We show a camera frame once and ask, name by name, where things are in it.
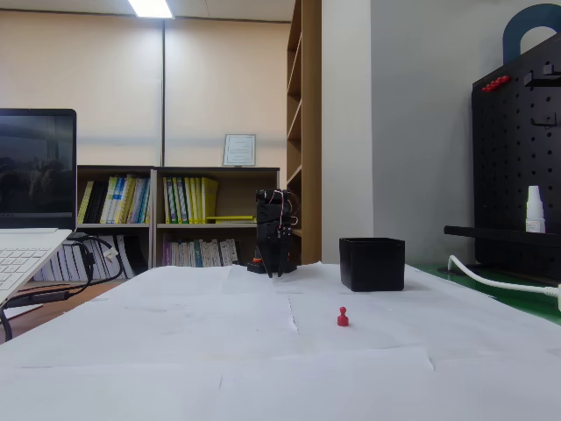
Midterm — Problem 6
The black square box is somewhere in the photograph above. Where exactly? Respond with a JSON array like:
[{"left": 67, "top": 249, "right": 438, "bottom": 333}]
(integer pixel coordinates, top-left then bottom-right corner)
[{"left": 338, "top": 237, "right": 406, "bottom": 293}]

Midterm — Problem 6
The flat yellow book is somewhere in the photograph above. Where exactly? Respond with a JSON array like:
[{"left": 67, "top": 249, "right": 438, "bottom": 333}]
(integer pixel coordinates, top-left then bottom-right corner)
[{"left": 205, "top": 214, "right": 258, "bottom": 225}]

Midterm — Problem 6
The yellow binder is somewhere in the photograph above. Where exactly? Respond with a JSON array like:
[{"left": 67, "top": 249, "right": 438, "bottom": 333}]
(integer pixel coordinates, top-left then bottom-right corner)
[{"left": 200, "top": 176, "right": 219, "bottom": 224}]

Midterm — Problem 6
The low wooden bookshelf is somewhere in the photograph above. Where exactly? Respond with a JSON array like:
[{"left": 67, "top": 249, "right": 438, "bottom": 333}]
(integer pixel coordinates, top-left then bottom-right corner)
[
  {"left": 76, "top": 165, "right": 155, "bottom": 282},
  {"left": 151, "top": 166, "right": 281, "bottom": 268}
]

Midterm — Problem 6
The framed certificate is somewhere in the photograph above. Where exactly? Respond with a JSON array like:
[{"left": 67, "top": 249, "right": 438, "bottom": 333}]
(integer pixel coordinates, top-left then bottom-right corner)
[{"left": 222, "top": 133, "right": 257, "bottom": 168}]

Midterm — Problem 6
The white paper table cover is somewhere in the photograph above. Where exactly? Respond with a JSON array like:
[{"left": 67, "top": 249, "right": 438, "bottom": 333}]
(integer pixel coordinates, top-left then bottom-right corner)
[{"left": 0, "top": 261, "right": 561, "bottom": 421}]

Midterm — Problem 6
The tall wooden bookshelf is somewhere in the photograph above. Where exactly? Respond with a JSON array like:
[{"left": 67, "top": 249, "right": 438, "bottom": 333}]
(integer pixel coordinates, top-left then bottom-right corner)
[{"left": 286, "top": 0, "right": 323, "bottom": 267}]

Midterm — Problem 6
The beige roller blind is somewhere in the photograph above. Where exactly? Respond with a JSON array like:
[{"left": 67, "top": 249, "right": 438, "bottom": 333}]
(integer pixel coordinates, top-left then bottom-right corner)
[
  {"left": 0, "top": 11, "right": 164, "bottom": 168},
  {"left": 164, "top": 19, "right": 293, "bottom": 168}
]

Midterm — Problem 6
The black pegboard shelf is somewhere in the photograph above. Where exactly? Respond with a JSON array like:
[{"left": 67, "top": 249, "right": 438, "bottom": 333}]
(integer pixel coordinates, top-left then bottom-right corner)
[{"left": 443, "top": 225, "right": 561, "bottom": 247}]

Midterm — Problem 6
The black pegboard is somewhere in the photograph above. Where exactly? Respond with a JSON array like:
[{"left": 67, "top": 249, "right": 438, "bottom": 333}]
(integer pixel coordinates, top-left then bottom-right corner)
[{"left": 471, "top": 32, "right": 561, "bottom": 282}]

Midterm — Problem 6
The white laptop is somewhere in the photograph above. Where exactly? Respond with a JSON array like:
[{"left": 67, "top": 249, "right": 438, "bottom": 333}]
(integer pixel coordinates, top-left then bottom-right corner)
[{"left": 0, "top": 108, "right": 78, "bottom": 308}]

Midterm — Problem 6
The ceiling light panel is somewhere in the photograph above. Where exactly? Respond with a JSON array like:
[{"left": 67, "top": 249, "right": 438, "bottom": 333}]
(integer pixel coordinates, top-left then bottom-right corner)
[{"left": 126, "top": 0, "right": 175, "bottom": 19}]

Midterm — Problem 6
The green desk mat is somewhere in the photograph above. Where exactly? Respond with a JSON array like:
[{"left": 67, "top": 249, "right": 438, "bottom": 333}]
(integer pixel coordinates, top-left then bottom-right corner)
[{"left": 411, "top": 261, "right": 561, "bottom": 328}]

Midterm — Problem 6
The white plastic bottle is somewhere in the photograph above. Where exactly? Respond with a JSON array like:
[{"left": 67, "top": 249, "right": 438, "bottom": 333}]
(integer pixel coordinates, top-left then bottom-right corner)
[{"left": 524, "top": 185, "right": 547, "bottom": 234}]

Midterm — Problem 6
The long black pegboard hook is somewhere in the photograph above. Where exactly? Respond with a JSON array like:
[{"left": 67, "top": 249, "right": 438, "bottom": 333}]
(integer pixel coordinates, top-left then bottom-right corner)
[{"left": 522, "top": 72, "right": 561, "bottom": 89}]

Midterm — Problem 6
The dark blue arch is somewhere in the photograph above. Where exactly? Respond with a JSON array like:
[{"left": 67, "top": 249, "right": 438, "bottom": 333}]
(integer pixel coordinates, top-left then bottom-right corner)
[{"left": 502, "top": 3, "right": 561, "bottom": 66}]

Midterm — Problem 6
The red white servo wire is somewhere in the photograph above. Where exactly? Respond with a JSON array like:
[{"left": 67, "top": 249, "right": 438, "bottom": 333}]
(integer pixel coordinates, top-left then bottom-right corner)
[{"left": 270, "top": 189, "right": 301, "bottom": 225}]

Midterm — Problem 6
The black laptop cable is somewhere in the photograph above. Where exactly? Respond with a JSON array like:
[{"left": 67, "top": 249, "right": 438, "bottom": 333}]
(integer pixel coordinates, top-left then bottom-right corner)
[{"left": 0, "top": 234, "right": 126, "bottom": 343}]

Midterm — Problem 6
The white power cable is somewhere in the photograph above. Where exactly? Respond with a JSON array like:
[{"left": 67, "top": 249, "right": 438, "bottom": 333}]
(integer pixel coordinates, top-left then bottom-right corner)
[{"left": 446, "top": 254, "right": 561, "bottom": 296}]

